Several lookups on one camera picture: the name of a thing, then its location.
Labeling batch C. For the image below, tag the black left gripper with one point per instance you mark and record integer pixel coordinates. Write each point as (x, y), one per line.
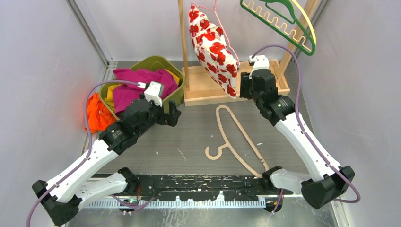
(167, 119)

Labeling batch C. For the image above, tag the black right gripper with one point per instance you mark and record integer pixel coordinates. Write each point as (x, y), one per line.
(245, 82)

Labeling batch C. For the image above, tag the magenta dress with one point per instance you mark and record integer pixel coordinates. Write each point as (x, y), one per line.
(141, 84)

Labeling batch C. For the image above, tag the white red poppy garment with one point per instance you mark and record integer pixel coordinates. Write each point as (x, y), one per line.
(209, 44)

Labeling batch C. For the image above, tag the yellow pleated skirt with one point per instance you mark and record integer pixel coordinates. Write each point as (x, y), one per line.
(109, 97)

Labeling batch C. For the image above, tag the pink wire hanger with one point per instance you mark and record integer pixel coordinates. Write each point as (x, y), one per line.
(214, 9)

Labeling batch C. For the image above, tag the green plastic hanger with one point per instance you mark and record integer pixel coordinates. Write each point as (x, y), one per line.
(282, 22)

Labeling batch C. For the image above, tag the cream plastic hanger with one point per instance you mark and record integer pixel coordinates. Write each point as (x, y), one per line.
(282, 22)

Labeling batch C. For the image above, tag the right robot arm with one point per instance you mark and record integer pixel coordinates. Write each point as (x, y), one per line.
(327, 179)

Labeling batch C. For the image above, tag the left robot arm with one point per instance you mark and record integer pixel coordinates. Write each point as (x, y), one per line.
(66, 194)

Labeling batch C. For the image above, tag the wooden clothes rack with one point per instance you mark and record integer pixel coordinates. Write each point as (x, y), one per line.
(200, 89)

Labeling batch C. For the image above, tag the green plastic bin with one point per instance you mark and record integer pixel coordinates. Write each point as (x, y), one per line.
(117, 96)

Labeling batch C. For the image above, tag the orange object behind bin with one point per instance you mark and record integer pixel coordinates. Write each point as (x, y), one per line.
(99, 116)

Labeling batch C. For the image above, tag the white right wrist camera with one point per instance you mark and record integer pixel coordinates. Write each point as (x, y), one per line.
(258, 62)

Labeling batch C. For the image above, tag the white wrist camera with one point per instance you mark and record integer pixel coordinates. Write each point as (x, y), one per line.
(258, 62)
(154, 92)

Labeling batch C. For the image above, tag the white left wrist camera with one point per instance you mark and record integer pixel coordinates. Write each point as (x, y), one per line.
(154, 92)

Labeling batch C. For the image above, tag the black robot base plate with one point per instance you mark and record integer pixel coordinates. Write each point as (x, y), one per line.
(200, 187)

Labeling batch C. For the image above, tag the aluminium rail frame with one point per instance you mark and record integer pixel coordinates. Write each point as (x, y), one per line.
(140, 202)

